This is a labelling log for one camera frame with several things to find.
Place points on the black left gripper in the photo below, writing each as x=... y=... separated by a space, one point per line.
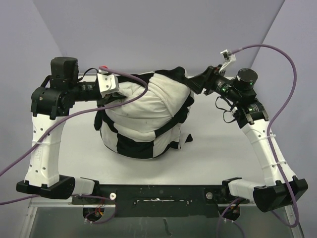
x=107 y=98

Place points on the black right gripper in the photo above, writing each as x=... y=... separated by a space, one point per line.
x=206 y=80

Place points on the black white checkered pillowcase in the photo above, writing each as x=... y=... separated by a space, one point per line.
x=137 y=145

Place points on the white pillow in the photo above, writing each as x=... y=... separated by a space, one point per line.
x=167 y=100

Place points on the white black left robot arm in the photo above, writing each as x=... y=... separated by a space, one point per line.
x=50 y=107

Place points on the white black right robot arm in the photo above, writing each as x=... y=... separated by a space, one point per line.
x=253 y=120

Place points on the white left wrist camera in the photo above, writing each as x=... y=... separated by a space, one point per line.
x=108 y=82

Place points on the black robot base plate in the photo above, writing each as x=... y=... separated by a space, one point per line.
x=160 y=201

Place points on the aluminium front frame rail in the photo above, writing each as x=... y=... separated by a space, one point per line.
x=49 y=202

